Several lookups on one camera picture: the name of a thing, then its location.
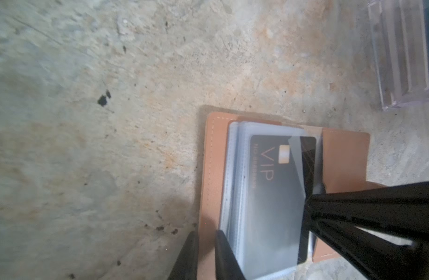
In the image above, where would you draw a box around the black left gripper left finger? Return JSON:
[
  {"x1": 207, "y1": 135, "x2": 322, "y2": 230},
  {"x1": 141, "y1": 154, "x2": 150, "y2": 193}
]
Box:
[{"x1": 167, "y1": 231, "x2": 199, "y2": 280}]

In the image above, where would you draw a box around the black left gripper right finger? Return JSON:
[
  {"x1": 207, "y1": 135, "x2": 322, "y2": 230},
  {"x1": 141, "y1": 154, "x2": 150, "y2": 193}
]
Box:
[{"x1": 214, "y1": 230, "x2": 245, "y2": 280}]

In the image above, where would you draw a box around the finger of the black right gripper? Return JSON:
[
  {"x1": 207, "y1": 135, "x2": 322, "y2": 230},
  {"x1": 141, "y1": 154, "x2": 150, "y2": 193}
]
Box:
[
  {"x1": 311, "y1": 220, "x2": 429, "y2": 280},
  {"x1": 305, "y1": 181, "x2": 429, "y2": 242}
]

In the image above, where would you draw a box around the tan leather card holder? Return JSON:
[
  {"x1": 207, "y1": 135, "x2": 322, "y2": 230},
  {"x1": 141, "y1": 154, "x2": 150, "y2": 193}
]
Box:
[{"x1": 198, "y1": 112, "x2": 377, "y2": 280}]

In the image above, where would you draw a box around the black VIP card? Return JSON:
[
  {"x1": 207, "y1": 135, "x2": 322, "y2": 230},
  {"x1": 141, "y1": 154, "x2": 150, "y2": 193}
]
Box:
[{"x1": 244, "y1": 135, "x2": 317, "y2": 270}]

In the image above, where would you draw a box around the clear acrylic card box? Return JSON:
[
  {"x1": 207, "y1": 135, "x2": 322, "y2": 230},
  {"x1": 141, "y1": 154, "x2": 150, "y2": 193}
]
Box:
[{"x1": 367, "y1": 0, "x2": 429, "y2": 111}]

